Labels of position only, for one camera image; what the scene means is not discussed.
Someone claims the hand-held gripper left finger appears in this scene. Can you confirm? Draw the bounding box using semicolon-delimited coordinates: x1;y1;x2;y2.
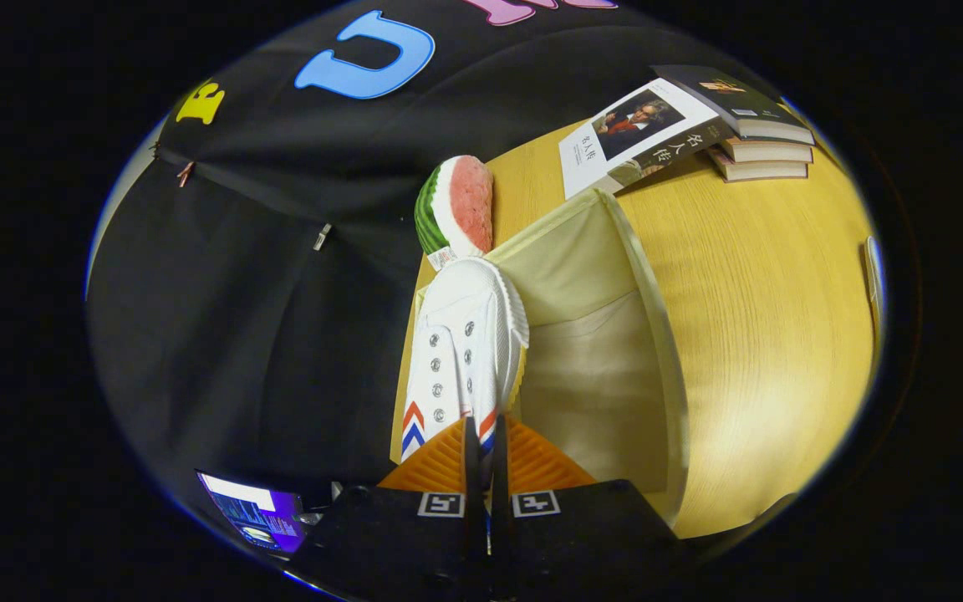
288;416;491;602

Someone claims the watermelon slice toy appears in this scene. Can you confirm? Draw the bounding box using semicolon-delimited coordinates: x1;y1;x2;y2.
414;156;495;270

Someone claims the white canvas shoe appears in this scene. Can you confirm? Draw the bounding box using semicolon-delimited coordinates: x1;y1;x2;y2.
400;257;530;465
862;237;885;339

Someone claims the black backdrop cloth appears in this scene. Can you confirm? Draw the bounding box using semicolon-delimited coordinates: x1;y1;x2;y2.
84;0;783;536

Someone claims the white portrait cover book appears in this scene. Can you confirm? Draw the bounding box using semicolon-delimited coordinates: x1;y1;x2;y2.
558;78;733;200

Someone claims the black cover book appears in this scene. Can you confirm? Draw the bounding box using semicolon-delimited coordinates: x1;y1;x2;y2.
653;64;815;145

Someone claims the beige fabric storage box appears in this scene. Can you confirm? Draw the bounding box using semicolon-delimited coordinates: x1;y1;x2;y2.
390;188;690;528

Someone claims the tan edged book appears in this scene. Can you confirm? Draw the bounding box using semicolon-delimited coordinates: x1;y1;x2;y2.
720;138;814;164
707;149;808;182

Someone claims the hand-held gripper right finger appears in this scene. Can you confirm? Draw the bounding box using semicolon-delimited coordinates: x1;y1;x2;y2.
490;416;685;602

